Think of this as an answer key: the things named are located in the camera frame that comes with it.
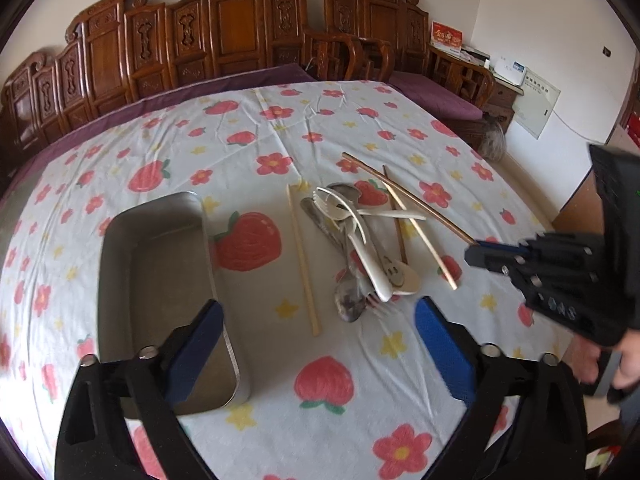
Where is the copper metal chopstick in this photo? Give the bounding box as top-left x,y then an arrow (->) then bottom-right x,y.
342,152 -> 476,245

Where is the white plastic spoon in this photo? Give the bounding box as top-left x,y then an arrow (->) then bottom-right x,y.
314,186 -> 394,302

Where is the light bamboo chopstick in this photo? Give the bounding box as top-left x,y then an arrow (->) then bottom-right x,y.
286,184 -> 322,337

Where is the person's right hand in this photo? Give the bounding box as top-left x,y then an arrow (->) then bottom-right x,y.
566,330 -> 639,392

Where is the smiley face steel spoon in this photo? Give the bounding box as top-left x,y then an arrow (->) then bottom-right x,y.
329,183 -> 421,298

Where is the grey feather duster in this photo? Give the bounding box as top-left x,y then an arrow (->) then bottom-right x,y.
477,117 -> 506,162

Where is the dark wooden chopstick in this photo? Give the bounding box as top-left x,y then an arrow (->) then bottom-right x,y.
383,165 -> 408,264

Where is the white electrical panel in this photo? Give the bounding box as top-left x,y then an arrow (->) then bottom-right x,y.
513,70 -> 561,139

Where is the wooden side cabinet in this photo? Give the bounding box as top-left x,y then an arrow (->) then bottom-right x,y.
426,47 -> 524,132

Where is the floral strawberry tablecloth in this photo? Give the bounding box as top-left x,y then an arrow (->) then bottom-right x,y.
1,82 -> 547,479

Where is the white router box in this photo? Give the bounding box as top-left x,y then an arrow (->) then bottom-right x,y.
494,56 -> 527,87

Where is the metal rectangular tray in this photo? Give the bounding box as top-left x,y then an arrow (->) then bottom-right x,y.
98,192 -> 250,415

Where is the red greeting card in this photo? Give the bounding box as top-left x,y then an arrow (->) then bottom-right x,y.
431,21 -> 463,55

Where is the wooden armchair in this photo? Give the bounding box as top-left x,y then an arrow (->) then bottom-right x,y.
302,28 -> 395,82

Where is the carved wooden bench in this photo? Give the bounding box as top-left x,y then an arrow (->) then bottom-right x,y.
1,0 -> 430,167

